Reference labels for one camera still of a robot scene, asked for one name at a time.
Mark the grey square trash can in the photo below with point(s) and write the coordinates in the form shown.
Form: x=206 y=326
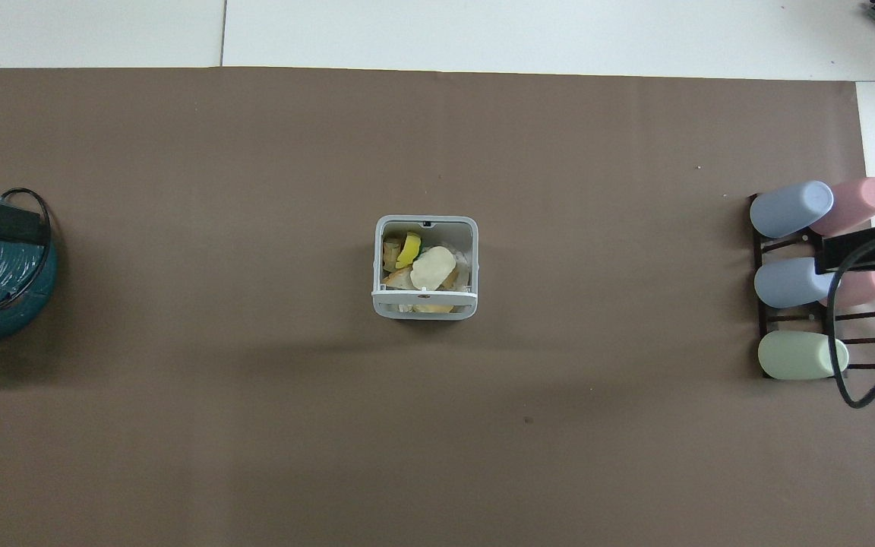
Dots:
x=379 y=251

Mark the grey trash can lid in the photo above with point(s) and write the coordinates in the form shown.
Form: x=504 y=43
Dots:
x=424 y=292

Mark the pink cup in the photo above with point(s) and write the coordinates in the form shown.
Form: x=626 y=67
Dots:
x=859 y=201
x=874 y=287

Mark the dark cup rack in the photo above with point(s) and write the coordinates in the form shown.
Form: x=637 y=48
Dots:
x=863 y=315

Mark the blue cup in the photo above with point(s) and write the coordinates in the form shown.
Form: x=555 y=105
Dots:
x=787 y=282
x=791 y=209

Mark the green cup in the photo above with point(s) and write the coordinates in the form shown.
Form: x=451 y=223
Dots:
x=798 y=355

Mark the tan food scrap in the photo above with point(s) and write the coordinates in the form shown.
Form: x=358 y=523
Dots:
x=390 y=252

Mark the white crumpled paper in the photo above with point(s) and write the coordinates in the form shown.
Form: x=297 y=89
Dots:
x=462 y=270

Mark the yellow food scrap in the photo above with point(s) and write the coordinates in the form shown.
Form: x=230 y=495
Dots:
x=409 y=249

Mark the cream round food scrap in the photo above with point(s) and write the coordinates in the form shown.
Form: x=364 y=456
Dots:
x=433 y=269

